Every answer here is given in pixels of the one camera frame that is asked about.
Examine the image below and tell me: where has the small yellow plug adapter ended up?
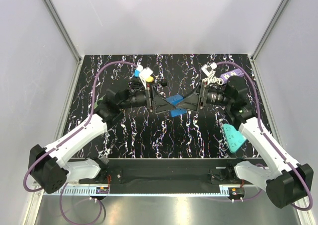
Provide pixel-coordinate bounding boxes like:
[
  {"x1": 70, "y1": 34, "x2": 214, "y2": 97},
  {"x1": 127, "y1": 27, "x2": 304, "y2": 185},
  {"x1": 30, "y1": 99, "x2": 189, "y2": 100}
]
[{"x1": 145, "y1": 76, "x2": 154, "y2": 83}]

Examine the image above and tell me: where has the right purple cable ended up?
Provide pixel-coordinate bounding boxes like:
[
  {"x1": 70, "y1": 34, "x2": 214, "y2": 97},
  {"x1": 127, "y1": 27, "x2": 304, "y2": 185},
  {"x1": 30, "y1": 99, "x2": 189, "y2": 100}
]
[{"x1": 215, "y1": 61, "x2": 314, "y2": 211}]

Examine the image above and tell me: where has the blue cube socket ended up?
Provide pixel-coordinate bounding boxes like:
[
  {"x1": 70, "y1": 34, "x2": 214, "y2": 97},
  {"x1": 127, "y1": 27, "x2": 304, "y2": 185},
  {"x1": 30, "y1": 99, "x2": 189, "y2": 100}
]
[{"x1": 165, "y1": 94, "x2": 187, "y2": 118}]

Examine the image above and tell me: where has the purple power strip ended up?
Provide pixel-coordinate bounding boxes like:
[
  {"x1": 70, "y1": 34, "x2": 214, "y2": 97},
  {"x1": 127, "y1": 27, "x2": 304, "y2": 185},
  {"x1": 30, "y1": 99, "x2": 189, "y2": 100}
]
[{"x1": 220, "y1": 69, "x2": 244, "y2": 83}]

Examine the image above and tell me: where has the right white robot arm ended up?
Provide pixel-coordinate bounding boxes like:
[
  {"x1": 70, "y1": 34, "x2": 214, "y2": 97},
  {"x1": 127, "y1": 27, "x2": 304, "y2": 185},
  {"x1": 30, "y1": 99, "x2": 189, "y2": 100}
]
[{"x1": 176, "y1": 76, "x2": 314, "y2": 210}]

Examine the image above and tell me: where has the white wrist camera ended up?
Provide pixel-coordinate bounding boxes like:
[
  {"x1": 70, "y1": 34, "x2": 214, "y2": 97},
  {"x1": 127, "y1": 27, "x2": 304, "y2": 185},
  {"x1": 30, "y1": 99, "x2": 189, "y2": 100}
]
[
  {"x1": 136, "y1": 65, "x2": 153, "y2": 88},
  {"x1": 201, "y1": 63, "x2": 217, "y2": 78}
]

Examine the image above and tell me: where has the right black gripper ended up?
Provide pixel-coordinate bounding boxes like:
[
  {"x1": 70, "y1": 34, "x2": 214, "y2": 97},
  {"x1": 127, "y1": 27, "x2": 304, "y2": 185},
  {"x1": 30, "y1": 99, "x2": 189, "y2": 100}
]
[{"x1": 176, "y1": 80, "x2": 233, "y2": 112}]

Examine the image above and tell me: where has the light blue plug adapter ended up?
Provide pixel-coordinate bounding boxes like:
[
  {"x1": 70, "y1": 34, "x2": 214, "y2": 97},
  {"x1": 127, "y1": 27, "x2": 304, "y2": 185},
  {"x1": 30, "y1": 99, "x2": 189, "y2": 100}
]
[{"x1": 134, "y1": 70, "x2": 140, "y2": 77}]

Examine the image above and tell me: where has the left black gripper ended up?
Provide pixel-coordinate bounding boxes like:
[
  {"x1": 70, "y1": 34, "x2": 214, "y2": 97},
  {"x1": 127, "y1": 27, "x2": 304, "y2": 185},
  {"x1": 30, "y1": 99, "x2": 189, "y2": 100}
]
[{"x1": 119, "y1": 82, "x2": 175, "y2": 114}]

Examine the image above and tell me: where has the black cable bundle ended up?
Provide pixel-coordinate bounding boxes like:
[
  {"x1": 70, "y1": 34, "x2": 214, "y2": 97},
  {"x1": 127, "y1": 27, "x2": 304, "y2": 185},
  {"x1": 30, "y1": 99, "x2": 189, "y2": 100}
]
[{"x1": 130, "y1": 79, "x2": 166, "y2": 89}]

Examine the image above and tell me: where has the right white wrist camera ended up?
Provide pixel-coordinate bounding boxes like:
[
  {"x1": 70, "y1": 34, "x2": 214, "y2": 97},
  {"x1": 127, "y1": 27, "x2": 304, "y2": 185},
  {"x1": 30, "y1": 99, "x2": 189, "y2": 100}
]
[{"x1": 201, "y1": 63, "x2": 217, "y2": 78}]

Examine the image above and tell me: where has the teal triangular power strip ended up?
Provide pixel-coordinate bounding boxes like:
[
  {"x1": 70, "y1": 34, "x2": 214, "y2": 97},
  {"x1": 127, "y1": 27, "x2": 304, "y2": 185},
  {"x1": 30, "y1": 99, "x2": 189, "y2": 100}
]
[{"x1": 222, "y1": 124, "x2": 247, "y2": 154}]

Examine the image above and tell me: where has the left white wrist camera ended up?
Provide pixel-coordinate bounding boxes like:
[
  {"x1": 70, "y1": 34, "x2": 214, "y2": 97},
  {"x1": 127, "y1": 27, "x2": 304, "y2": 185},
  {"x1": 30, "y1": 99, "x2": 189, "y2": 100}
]
[{"x1": 136, "y1": 65, "x2": 153, "y2": 88}]

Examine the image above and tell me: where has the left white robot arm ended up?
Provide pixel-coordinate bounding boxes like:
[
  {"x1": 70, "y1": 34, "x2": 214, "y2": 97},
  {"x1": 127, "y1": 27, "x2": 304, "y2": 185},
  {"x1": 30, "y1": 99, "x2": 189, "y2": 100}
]
[{"x1": 28, "y1": 84, "x2": 175, "y2": 194}]

